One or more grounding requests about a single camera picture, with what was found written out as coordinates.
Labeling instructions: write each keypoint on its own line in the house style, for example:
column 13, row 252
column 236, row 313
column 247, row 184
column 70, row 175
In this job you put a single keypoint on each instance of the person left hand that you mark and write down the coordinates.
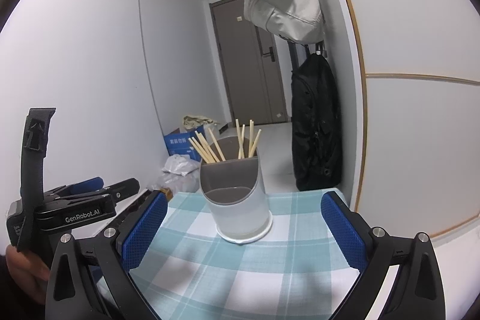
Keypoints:
column 29, row 272

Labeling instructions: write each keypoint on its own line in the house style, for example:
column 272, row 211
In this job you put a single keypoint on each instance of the chopstick in cup right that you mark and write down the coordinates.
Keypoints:
column 248, row 139

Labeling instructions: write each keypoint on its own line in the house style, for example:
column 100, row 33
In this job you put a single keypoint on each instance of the chopstick in cup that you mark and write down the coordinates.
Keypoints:
column 248, row 139
column 206, row 143

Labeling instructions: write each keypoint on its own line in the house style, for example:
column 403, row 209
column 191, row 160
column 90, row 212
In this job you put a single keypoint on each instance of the beige cloth bag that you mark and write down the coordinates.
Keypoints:
column 191, row 122

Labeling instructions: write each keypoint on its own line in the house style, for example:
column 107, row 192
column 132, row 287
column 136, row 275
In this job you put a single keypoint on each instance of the grey door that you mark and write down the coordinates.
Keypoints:
column 249, row 64

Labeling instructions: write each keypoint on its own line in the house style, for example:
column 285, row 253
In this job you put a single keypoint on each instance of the white plastic parcel bag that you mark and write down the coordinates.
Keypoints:
column 180, row 164

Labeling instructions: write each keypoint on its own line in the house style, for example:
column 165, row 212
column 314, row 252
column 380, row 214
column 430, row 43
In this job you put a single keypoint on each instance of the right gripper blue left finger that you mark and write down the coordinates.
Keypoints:
column 140, row 228

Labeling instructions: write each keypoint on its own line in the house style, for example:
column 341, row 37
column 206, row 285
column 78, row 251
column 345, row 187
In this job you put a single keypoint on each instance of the beige hanging backpack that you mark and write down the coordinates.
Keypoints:
column 298, row 21

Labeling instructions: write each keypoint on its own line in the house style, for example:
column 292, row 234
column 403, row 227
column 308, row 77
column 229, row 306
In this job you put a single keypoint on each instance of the grey plastic parcel bag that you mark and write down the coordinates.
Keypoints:
column 177, row 183

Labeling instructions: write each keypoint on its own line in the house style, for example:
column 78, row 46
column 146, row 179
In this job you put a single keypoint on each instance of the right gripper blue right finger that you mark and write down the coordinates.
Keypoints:
column 347, row 228

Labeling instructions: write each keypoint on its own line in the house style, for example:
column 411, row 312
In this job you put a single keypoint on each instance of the teal plaid tablecloth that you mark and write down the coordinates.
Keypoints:
column 296, row 271

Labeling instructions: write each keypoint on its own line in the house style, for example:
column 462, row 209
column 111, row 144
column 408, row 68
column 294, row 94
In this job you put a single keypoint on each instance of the black backpack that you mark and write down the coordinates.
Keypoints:
column 317, row 144

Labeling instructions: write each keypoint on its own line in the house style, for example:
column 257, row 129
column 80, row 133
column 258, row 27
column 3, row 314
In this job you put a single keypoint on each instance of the blue cardboard box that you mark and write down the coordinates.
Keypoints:
column 177, row 142

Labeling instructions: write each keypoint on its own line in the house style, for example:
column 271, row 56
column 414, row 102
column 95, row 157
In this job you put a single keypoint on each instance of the white utensil holder cup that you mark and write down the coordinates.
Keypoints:
column 235, row 194

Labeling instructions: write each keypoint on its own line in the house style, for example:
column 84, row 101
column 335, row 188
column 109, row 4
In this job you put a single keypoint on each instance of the chopstick in cup left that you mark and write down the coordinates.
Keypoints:
column 206, row 143

